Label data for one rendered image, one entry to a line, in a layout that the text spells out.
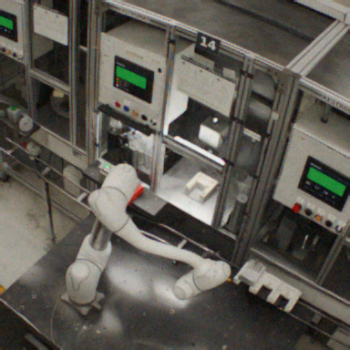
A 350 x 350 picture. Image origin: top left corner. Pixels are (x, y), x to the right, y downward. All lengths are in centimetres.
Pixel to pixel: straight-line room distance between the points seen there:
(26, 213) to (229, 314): 199
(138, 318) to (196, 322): 31
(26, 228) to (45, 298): 130
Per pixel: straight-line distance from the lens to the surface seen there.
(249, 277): 283
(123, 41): 270
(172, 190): 318
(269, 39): 253
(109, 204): 229
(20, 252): 404
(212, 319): 294
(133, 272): 306
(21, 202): 437
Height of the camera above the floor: 319
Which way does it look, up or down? 44 degrees down
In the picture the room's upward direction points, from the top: 7 degrees clockwise
